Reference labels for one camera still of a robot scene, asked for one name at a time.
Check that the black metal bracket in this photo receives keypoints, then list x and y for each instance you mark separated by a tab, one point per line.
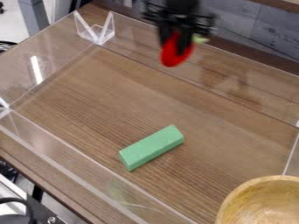
42	215

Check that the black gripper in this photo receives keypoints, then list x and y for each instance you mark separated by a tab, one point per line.
177	12

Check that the clear acrylic tray enclosure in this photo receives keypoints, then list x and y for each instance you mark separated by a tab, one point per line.
85	92

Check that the green rectangular block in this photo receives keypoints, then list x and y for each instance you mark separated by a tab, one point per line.
148	148

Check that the wooden bowl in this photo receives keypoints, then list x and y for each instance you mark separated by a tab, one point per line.
264	200

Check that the red toy strawberry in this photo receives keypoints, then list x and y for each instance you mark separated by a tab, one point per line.
170	56

